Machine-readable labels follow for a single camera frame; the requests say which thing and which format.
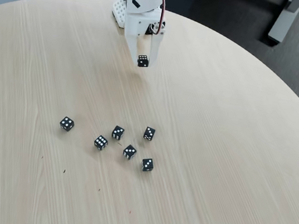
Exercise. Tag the black die with white pips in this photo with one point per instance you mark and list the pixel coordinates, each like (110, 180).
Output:
(118, 132)
(66, 124)
(129, 152)
(147, 164)
(143, 61)
(149, 133)
(101, 142)

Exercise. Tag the grey metal desk leg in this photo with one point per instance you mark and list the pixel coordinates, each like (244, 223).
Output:
(282, 22)

